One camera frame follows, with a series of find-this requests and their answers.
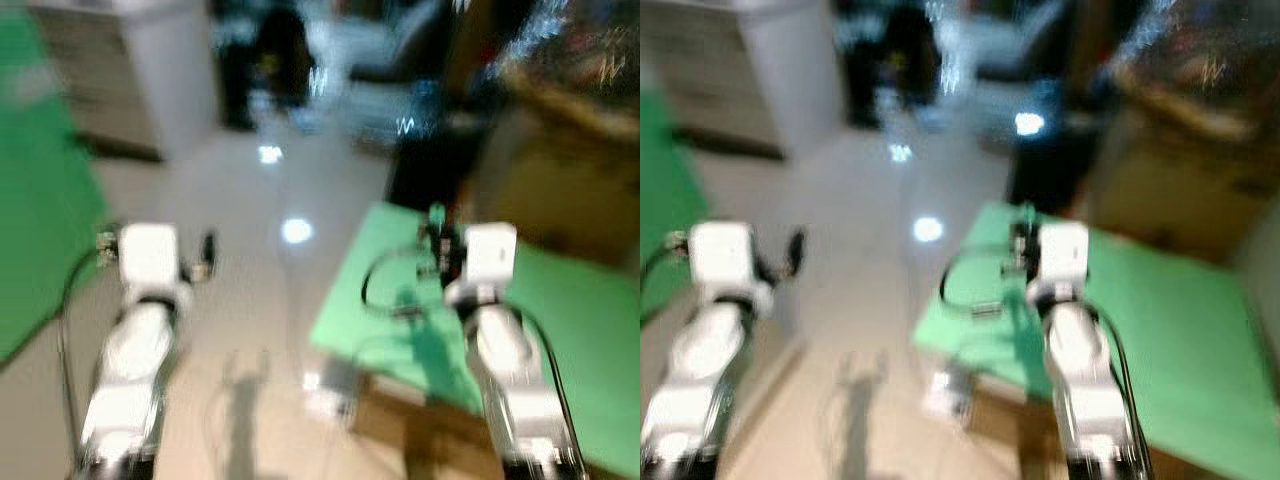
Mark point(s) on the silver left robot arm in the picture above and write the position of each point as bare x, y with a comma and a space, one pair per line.
130, 380
700, 370

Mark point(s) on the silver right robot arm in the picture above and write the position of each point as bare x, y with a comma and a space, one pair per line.
1085, 370
510, 370

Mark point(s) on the black bin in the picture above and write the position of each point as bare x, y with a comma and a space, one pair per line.
430, 175
1045, 180

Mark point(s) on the large brown carton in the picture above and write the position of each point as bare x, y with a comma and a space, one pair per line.
560, 180
1170, 170

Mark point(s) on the white power strip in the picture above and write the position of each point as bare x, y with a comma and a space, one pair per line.
330, 395
948, 392

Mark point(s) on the white cabinet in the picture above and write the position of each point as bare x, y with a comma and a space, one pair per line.
780, 70
150, 70

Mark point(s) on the dark grey seat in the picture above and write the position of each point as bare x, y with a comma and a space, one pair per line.
1020, 50
400, 50

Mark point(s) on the black gear pile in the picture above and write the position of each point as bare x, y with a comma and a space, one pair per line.
275, 60
900, 60

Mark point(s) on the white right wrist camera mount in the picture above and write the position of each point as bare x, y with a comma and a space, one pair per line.
492, 250
1065, 250

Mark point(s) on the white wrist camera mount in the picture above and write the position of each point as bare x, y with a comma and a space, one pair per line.
492, 250
1065, 250
150, 255
720, 250

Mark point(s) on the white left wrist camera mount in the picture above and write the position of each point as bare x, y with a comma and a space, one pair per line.
150, 255
720, 250

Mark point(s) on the green wall backdrop cloth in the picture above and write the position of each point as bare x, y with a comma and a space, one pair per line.
45, 180
665, 200

